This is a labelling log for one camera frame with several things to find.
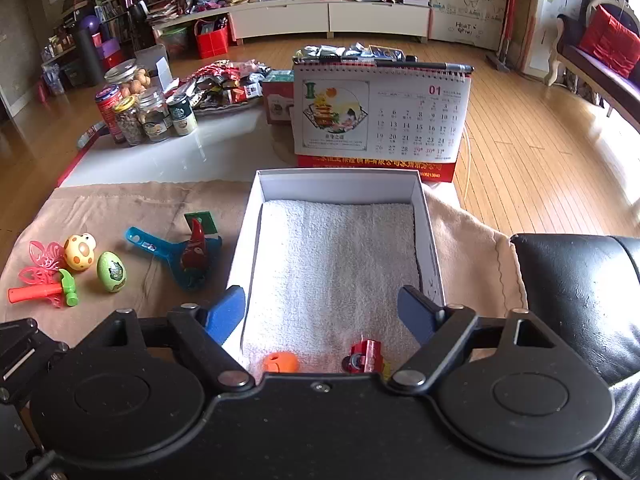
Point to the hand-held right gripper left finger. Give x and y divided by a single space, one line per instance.
227 312

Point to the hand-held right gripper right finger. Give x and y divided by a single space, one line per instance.
417 312

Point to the red chili pepper toy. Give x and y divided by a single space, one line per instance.
195 255

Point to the orange and green toy hammer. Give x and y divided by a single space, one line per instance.
30 294

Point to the pink plastic butterfly toy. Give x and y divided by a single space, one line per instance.
42 260

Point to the blue toy scoop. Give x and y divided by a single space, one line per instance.
145 242

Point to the green printed toy egg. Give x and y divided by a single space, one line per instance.
112 272

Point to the yellow spotted mushroom toy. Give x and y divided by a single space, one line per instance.
79 252

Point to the white cardboard box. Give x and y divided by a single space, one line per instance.
335 185

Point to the red toy car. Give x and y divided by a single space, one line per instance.
365 352

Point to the orange toy ball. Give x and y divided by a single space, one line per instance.
280 362

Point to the white towel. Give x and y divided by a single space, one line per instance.
335 270

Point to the green card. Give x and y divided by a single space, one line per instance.
207 221

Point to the black leather chair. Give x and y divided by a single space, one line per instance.
575 290

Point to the desk calendar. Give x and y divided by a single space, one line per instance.
410 115

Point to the clear glass jar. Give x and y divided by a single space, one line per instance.
154 117

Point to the yellow lid glass jar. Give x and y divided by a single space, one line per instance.
129 122

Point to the small red and teal box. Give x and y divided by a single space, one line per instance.
277 100

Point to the tray of snack packets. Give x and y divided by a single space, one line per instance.
225 87

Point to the red can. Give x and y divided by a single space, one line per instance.
109 112

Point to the black pen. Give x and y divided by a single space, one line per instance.
440 66

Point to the glass jar of nuts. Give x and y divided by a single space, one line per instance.
127 80

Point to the white folded card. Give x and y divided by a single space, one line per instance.
162 67

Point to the pile of foil packets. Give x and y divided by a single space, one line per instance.
345 52

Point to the red gift bag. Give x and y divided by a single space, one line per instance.
211 42

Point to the white low cabinet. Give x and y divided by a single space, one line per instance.
330 20

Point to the dark upholstered bench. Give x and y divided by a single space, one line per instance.
600 67

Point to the white doodled board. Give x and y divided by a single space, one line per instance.
467 5

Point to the purple exercise ball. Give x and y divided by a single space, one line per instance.
91 23

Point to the red cushion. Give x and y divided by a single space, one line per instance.
612 42

